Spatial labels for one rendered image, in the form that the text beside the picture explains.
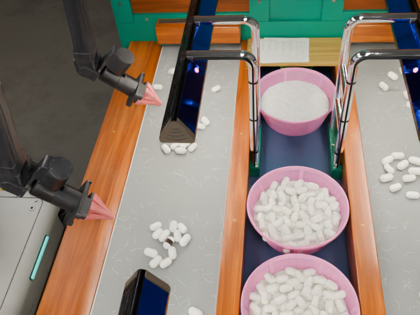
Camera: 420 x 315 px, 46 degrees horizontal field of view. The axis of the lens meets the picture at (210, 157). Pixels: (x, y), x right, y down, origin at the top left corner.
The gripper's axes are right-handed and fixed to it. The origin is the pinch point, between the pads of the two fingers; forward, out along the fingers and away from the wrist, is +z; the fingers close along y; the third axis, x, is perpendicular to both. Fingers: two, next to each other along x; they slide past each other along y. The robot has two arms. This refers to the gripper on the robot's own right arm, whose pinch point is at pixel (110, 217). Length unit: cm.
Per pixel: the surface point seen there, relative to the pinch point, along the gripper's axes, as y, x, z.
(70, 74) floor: 159, 121, -8
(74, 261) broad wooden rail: -7.7, 13.3, -1.4
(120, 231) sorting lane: 3.2, 9.5, 7.0
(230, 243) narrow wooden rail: -0.4, -12.1, 28.3
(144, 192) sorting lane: 16.7, 6.9, 10.2
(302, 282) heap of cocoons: -8.1, -20.6, 44.3
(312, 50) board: 78, -28, 45
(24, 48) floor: 186, 147, -37
